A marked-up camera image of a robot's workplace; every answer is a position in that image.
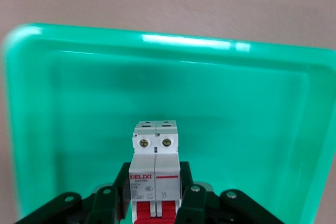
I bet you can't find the white red circuit breaker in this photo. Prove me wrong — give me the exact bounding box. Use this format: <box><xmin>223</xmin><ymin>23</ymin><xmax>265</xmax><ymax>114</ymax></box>
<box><xmin>129</xmin><ymin>120</ymin><xmax>182</xmax><ymax>224</ymax></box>

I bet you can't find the green plastic tray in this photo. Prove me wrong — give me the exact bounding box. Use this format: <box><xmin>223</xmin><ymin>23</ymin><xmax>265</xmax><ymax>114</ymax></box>
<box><xmin>1</xmin><ymin>23</ymin><xmax>336</xmax><ymax>224</ymax></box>

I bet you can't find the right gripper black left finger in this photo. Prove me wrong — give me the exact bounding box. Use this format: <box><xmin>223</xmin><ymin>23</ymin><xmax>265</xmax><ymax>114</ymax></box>
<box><xmin>90</xmin><ymin>162</ymin><xmax>132</xmax><ymax>224</ymax></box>

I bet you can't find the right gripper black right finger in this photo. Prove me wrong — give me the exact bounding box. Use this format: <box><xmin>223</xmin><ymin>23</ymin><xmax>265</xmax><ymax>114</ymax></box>
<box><xmin>175</xmin><ymin>161</ymin><xmax>208</xmax><ymax>224</ymax></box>

